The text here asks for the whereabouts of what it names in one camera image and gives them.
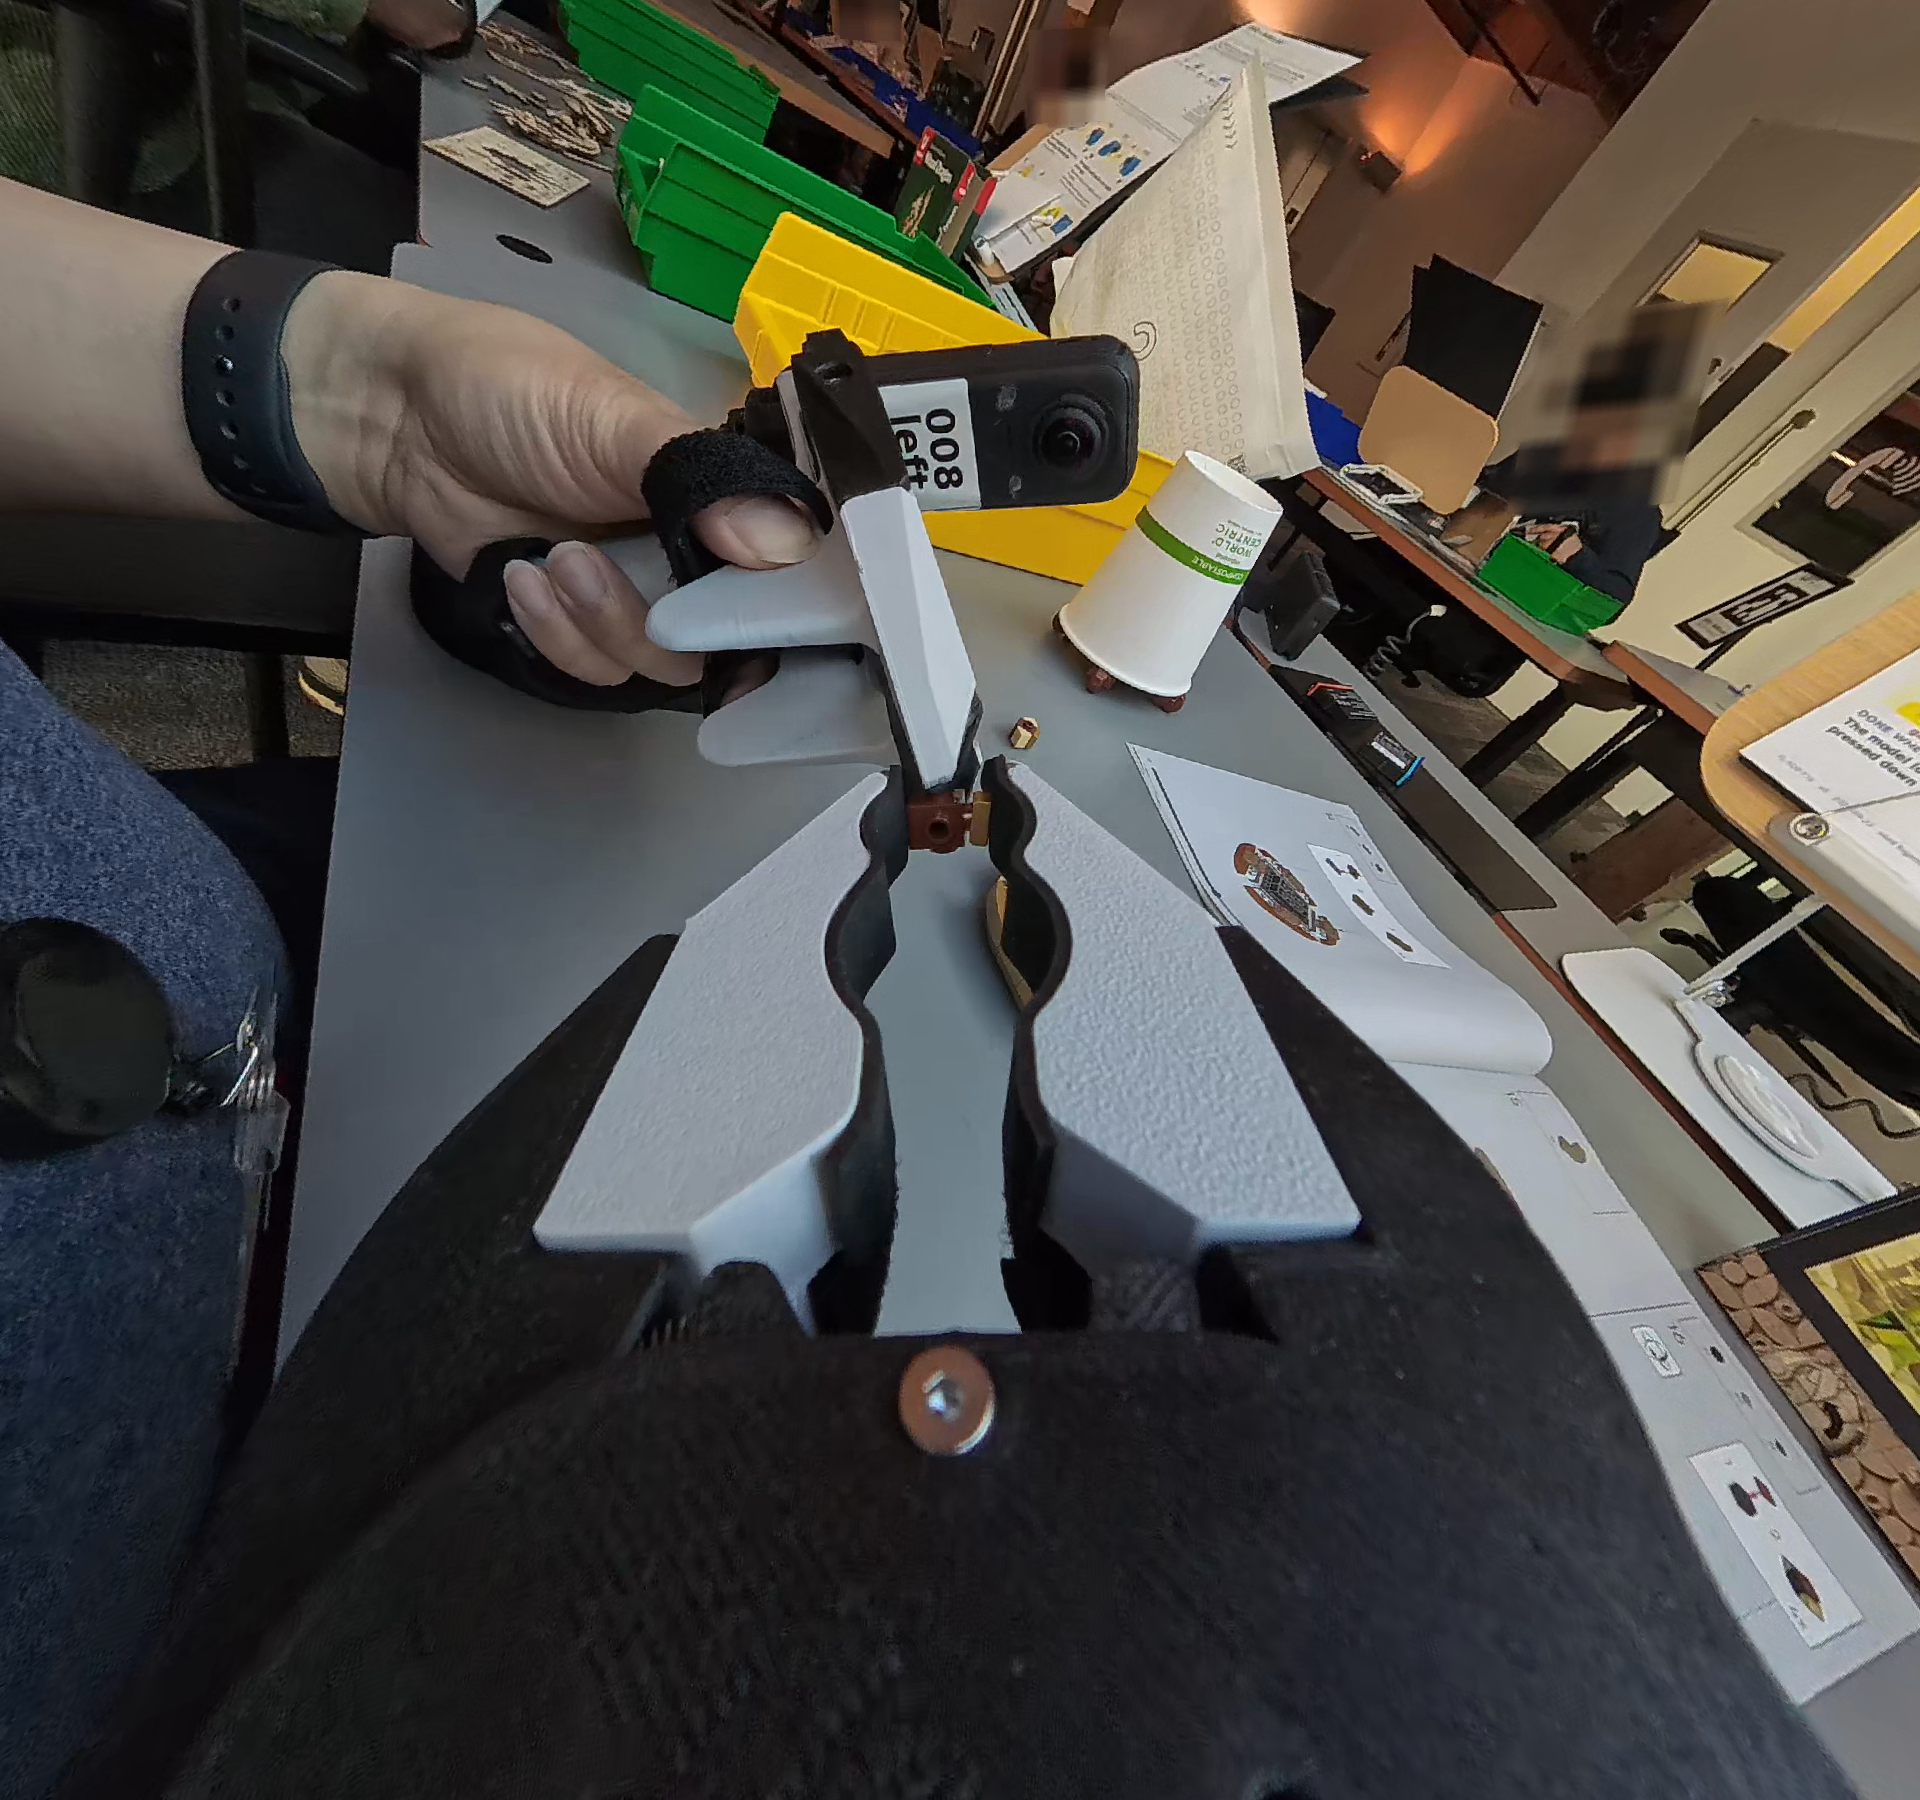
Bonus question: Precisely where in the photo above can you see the white dotted paper bag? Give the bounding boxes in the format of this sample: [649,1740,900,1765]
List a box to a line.
[1050,56,1320,482]

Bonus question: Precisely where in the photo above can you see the framed plant picture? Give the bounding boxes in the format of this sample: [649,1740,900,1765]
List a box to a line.
[1696,1190,1920,1592]

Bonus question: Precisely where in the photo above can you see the partly built lego model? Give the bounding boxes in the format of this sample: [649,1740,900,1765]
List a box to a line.
[976,871,1052,1008]

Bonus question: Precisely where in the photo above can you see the black and tan chair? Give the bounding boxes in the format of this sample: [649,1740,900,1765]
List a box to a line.
[1357,256,1547,512]

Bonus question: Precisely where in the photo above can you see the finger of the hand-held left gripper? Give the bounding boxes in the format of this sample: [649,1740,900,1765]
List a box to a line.
[837,482,991,794]

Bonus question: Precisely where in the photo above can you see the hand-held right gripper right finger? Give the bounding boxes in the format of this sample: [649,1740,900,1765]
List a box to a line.
[979,764,1369,1285]

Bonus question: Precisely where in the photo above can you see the wooden board with paper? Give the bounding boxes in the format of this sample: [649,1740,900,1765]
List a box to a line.
[1700,625,1920,932]

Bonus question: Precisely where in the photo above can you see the black round badge reel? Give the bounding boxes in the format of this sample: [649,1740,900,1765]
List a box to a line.
[0,917,183,1138]

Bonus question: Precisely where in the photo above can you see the person's left forearm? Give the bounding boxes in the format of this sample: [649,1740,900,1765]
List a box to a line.
[0,172,250,529]

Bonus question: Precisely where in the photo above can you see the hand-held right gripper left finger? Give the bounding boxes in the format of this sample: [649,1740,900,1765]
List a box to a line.
[530,773,919,1338]

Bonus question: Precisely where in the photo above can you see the wooden puzzle pieces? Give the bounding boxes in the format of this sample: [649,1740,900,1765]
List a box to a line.
[423,22,634,210]

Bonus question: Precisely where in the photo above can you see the small wall marker sign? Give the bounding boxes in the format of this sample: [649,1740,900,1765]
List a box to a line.
[1675,563,1857,651]

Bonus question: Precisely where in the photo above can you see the person's left hand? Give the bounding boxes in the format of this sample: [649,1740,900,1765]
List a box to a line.
[277,274,825,691]

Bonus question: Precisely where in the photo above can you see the white paper cup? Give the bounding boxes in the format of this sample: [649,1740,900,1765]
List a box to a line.
[1056,450,1284,701]

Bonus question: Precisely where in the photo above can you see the lego instruction booklet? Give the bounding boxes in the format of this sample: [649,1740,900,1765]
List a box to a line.
[1123,742,1885,1707]

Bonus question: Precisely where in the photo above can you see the yellow plastic bin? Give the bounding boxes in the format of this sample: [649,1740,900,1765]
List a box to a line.
[733,213,1177,588]

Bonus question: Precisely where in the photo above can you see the printed instruction sheets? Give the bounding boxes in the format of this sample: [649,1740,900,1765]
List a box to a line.
[971,22,1369,283]

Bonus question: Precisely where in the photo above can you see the clear badge holder clip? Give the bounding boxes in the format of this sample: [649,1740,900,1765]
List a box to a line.
[165,989,296,1230]

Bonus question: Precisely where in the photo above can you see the white flat tray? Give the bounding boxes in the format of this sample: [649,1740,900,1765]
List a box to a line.
[1559,946,1898,1230]

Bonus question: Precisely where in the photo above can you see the small green plastic bin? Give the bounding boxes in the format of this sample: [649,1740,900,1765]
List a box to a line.
[1475,534,1626,636]

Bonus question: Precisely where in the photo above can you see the black wrist watch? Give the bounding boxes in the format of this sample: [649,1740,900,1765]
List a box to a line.
[178,247,361,539]

